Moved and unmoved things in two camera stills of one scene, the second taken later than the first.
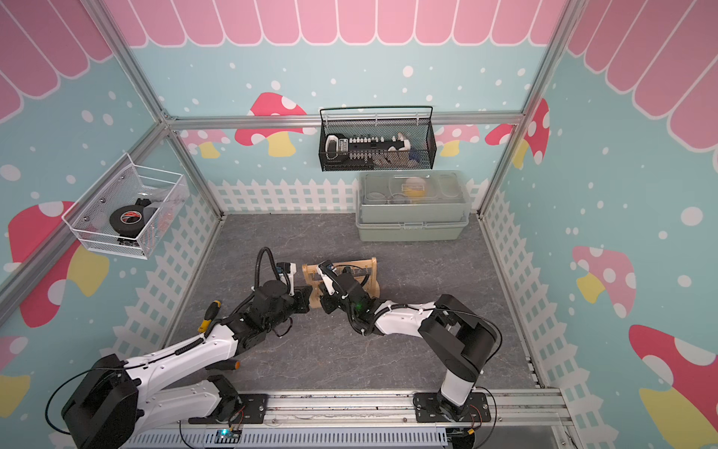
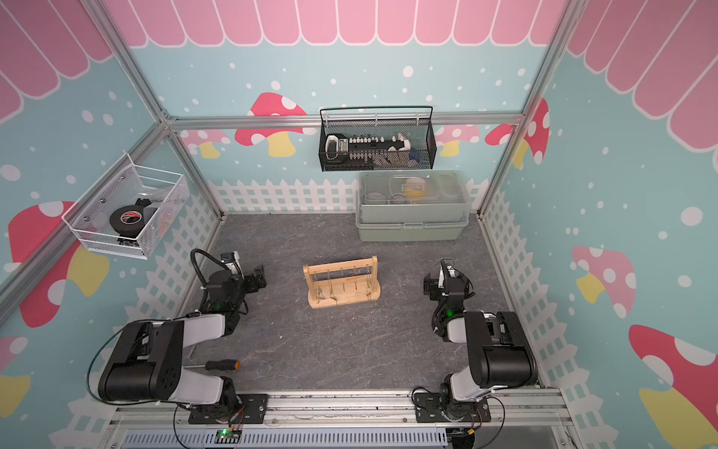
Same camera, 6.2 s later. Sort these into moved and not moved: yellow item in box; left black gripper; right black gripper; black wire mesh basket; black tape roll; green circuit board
Moved: left black gripper; right black gripper
Not moved: black tape roll; black wire mesh basket; yellow item in box; green circuit board
